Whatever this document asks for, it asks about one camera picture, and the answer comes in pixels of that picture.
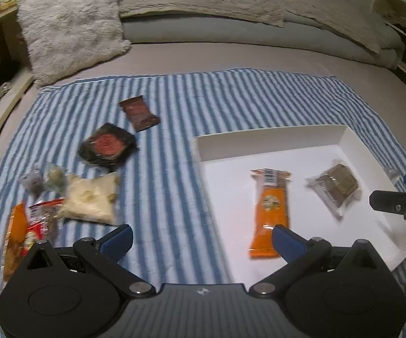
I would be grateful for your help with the brown snack packet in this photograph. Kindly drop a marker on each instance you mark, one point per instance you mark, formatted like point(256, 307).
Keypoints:
point(139, 112)

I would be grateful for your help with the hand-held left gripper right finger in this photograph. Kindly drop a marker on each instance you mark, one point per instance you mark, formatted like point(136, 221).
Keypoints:
point(286, 244)

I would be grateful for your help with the clear wrapped brown snack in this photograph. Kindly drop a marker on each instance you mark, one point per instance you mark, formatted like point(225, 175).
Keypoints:
point(336, 185)

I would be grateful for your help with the white cardboard box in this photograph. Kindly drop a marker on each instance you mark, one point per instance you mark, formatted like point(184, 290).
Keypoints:
point(231, 183)

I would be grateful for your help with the black packet with red circle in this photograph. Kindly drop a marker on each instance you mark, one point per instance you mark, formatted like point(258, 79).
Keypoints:
point(106, 144)

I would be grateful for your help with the fluffy white pillow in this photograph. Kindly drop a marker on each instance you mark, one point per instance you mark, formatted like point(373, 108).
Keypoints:
point(69, 24)

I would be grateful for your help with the blue striped cloth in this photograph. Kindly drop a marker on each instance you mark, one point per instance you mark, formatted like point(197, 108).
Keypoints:
point(224, 105)

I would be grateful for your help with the orange snack bar packet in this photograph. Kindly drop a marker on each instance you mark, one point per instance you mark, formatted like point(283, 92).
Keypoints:
point(271, 204)

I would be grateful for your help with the small grey wrapped candy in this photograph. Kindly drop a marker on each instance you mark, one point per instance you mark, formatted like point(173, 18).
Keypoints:
point(32, 181)

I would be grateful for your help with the bed with grey sheet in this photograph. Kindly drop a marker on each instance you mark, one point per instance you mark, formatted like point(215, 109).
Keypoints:
point(224, 56)

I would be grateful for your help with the red snack packet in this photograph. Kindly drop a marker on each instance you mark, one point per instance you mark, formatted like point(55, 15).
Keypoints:
point(43, 218)

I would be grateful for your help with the small green wrapped candy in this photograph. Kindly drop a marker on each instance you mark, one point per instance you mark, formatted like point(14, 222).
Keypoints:
point(55, 177)

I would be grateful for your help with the orange chip packet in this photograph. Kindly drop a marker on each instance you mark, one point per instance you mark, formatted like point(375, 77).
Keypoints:
point(14, 232)

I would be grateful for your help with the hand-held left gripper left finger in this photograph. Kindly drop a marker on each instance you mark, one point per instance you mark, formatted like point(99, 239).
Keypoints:
point(120, 242)

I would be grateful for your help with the grey folded duvet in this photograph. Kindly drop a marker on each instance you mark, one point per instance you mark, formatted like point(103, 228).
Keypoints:
point(206, 30)

